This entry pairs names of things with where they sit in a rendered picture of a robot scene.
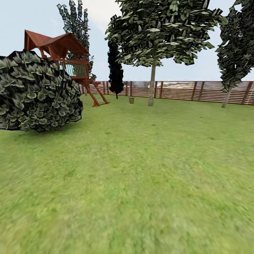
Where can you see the tree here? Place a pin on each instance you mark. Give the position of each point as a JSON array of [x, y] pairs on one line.
[[237, 57], [150, 30], [116, 72], [74, 24]]

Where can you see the bush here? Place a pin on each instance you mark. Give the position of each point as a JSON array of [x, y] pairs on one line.
[[36, 94]]

